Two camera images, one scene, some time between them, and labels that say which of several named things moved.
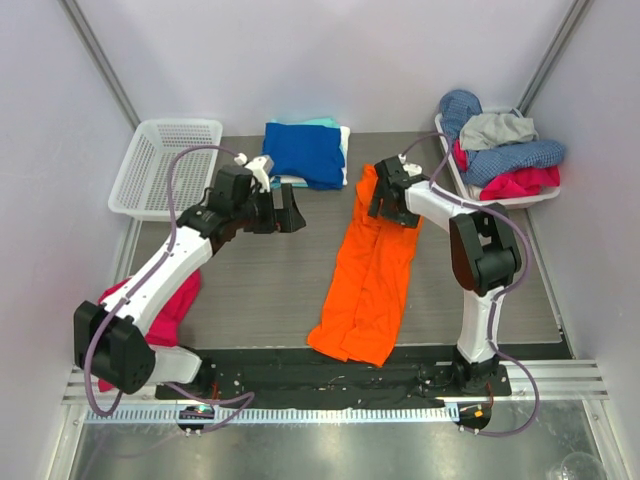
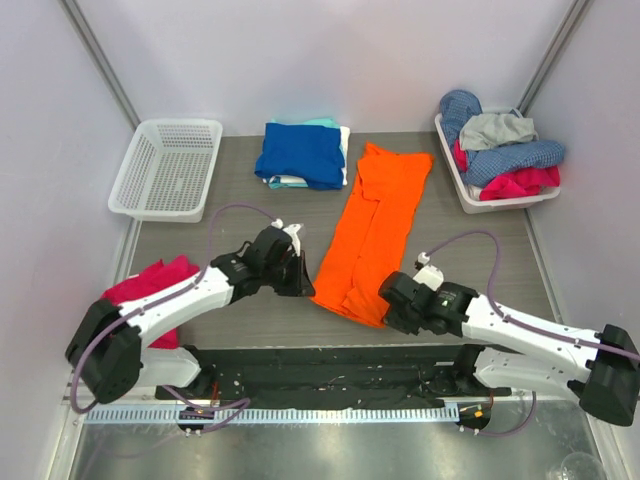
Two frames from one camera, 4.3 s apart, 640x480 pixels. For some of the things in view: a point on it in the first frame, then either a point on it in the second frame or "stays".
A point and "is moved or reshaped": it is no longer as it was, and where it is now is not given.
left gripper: x=270 y=212 → x=298 y=278
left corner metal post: x=106 y=64 stays
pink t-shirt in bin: x=511 y=182 stays
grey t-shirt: x=483 y=131 stays
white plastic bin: x=513 y=201 stays
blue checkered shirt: x=486 y=162 stays
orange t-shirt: x=365 y=310 is moved or reshaped
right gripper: x=386 y=195 → x=398 y=312
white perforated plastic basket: x=141 y=190 stays
